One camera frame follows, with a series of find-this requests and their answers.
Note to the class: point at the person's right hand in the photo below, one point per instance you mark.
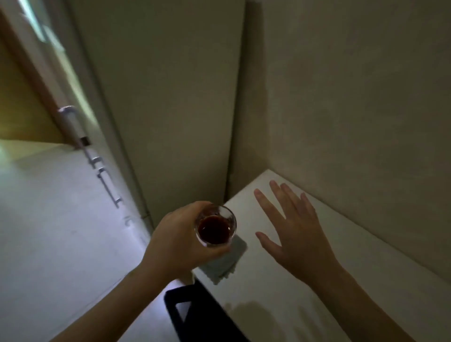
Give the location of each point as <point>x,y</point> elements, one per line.
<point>303,243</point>

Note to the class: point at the person's left hand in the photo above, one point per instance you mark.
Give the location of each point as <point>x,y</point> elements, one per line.
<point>172,239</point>

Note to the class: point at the person's right little finger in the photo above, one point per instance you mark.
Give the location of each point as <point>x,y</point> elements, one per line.
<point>309,206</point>

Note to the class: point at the person's right middle finger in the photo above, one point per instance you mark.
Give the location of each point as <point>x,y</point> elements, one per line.
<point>283,197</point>

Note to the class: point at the person's right thumb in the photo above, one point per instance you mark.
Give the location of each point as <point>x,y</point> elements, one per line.
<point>267,241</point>

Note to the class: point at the person's left thumb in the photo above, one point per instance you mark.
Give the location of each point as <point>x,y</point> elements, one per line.
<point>216,254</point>

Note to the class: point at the small clear drinking glass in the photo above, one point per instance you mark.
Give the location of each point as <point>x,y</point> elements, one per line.
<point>229,215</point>

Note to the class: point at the person's right forearm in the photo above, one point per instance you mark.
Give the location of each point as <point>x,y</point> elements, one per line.
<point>359,310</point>

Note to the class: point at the person's left forearm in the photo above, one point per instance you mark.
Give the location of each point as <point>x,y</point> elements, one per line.
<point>105,306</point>

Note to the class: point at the grey folded cloth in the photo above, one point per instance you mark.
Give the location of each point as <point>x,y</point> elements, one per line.
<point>229,266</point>

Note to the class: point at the dark red drink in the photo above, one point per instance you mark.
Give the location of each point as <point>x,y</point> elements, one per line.
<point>215,230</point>

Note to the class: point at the black chair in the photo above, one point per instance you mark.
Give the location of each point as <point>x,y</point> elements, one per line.
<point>201,317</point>

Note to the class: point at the tall white cabinet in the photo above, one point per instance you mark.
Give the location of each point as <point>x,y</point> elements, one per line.
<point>169,98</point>

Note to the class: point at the white door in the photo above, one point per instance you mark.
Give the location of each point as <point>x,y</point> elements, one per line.
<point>53,63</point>

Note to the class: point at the brown wooden door frame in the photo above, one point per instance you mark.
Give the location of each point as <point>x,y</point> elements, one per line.
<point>21,105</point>

